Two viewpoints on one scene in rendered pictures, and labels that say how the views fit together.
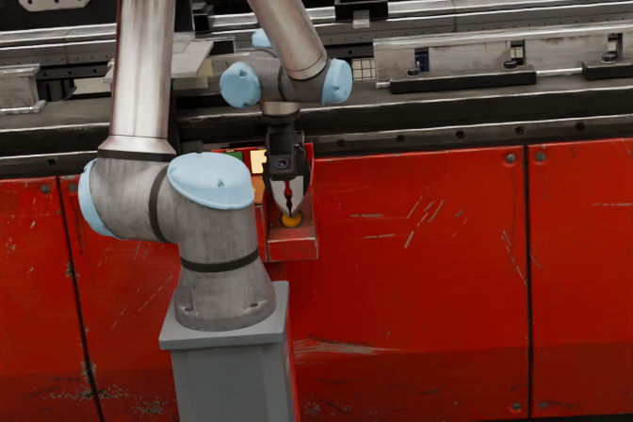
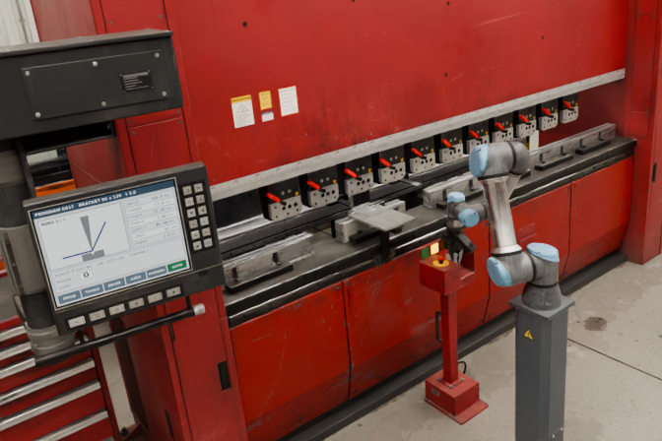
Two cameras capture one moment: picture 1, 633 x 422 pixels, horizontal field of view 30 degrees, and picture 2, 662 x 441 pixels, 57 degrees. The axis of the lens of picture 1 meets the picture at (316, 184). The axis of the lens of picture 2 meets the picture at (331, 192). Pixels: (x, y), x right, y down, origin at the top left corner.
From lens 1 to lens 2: 2.15 m
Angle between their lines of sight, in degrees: 36
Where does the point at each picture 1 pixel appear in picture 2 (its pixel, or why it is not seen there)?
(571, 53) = not seen: hidden behind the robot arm
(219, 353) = (559, 315)
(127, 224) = (522, 279)
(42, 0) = (320, 202)
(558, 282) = not seen: hidden behind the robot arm
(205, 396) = (554, 334)
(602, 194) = not seen: hidden behind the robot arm
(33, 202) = (332, 296)
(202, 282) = (551, 291)
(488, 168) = (479, 229)
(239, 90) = (473, 220)
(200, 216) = (554, 266)
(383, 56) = (433, 196)
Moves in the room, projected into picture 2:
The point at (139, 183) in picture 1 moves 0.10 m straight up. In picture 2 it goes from (524, 261) to (525, 236)
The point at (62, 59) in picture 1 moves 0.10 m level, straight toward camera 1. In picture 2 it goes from (284, 228) to (299, 232)
